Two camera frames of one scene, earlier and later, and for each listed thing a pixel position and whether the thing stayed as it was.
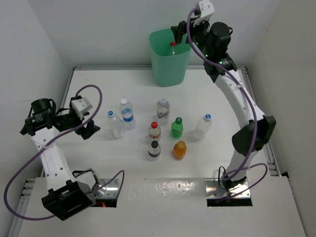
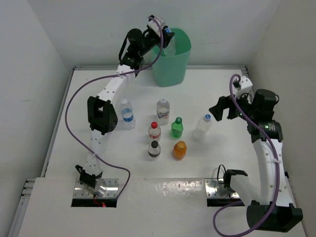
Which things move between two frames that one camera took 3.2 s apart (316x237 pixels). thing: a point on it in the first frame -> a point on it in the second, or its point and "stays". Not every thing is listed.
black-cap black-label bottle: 154,149 stays
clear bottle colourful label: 163,111 stays
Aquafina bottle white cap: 127,110 stays
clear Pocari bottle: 203,126 stays
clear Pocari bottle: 115,122 -> 170,49
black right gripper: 179,30 -> 224,102
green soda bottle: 177,128 stays
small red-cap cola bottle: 154,131 stays
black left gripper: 86,132 -> 166,37
